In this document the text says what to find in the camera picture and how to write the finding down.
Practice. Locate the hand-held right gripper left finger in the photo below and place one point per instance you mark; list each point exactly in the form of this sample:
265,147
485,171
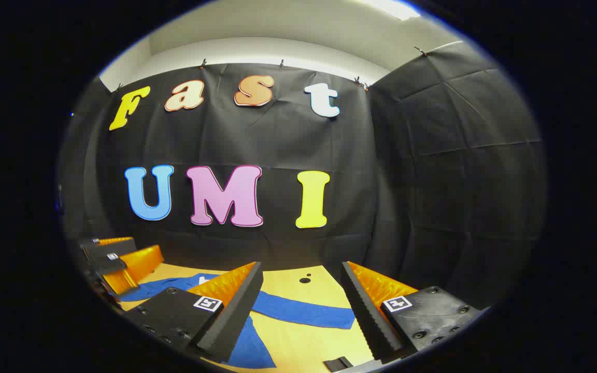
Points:
236,316

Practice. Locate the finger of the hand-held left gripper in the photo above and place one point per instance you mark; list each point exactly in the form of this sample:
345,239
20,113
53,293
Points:
138,267
114,240

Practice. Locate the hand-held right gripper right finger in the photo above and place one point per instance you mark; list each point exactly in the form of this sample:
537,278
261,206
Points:
368,321

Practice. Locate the blue ribbed button shirt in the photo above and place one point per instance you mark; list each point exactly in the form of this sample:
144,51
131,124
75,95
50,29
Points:
303,311

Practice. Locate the row of small backdrop clips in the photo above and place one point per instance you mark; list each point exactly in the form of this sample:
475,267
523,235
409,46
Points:
202,63

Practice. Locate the black table edge bracket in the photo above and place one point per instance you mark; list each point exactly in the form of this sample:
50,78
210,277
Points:
337,364

